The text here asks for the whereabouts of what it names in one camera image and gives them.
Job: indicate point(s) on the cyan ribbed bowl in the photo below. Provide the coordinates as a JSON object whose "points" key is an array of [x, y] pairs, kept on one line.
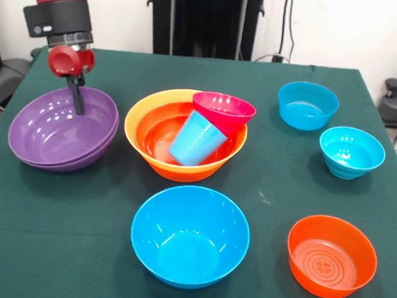
{"points": [[351, 149]]}

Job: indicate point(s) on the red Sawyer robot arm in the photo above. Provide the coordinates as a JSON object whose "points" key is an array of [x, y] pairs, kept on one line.
{"points": [[65, 13]]}

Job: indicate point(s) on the dark green tablecloth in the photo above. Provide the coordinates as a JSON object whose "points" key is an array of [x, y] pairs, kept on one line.
{"points": [[242, 295]]}

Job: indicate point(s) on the purple bowl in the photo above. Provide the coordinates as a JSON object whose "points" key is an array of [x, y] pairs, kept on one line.
{"points": [[64, 168], [49, 138]]}

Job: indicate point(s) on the large orange bowl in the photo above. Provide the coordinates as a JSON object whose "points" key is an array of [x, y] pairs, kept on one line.
{"points": [[190, 175]]}

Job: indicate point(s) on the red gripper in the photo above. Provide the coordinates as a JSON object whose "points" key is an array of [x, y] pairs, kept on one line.
{"points": [[68, 61]]}

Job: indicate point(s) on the blue cup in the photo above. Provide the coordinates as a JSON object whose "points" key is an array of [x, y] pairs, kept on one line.
{"points": [[195, 142]]}

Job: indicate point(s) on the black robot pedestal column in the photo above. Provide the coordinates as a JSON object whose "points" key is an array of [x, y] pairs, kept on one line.
{"points": [[200, 19]]}

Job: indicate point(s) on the magenta bowl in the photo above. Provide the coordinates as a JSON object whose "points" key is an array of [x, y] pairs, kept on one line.
{"points": [[225, 110]]}

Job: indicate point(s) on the large blue bowl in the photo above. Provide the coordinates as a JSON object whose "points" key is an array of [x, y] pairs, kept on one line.
{"points": [[189, 237]]}

